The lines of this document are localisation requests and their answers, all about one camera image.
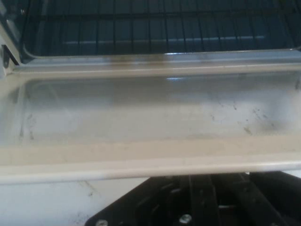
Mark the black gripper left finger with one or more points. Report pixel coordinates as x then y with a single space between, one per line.
150 202

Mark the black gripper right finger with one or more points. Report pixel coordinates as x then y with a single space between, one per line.
265 200

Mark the white toaster oven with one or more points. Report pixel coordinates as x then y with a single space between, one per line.
150 60

